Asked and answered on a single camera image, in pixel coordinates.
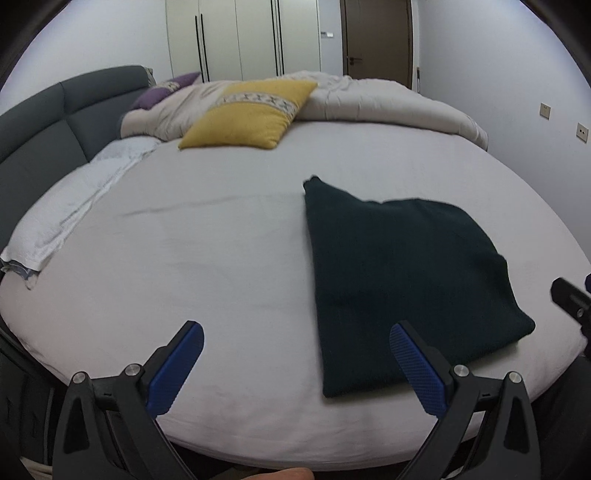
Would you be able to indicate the white bed sheet mattress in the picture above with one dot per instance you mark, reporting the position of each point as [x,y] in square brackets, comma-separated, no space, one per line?
[218,235]

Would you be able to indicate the dark grey headboard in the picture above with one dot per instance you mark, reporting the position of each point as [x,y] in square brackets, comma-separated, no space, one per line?
[59,129]

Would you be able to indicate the yellow throw pillow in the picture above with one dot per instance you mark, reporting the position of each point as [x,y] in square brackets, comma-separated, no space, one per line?
[250,113]

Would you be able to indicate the brown wooden door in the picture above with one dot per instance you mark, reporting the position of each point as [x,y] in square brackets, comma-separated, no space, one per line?
[377,39]

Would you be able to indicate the wall socket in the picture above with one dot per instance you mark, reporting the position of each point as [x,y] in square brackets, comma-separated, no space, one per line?
[545,111]
[582,132]

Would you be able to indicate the purple pillow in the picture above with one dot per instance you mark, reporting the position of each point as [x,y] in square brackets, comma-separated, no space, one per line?
[162,90]

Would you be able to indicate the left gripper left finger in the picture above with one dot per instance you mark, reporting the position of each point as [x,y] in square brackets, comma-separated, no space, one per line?
[168,367]

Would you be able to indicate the beige duvet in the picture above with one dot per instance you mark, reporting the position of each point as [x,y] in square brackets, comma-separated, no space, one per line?
[336,98]

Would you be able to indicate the upper wall socket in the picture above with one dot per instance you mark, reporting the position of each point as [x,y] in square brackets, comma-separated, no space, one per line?
[545,111]

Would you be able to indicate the lower wall socket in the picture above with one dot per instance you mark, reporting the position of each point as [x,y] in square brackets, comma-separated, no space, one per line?
[582,132]

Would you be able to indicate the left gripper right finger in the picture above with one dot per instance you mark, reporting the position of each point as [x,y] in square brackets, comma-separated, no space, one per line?
[424,367]

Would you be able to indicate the dark green knit sweater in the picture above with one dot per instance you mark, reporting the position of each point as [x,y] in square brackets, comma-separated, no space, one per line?
[424,262]

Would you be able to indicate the white folded blanket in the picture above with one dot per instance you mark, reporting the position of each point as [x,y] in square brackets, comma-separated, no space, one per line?
[43,230]

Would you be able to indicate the white wardrobe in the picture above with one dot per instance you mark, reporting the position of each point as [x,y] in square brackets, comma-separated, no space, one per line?
[243,39]

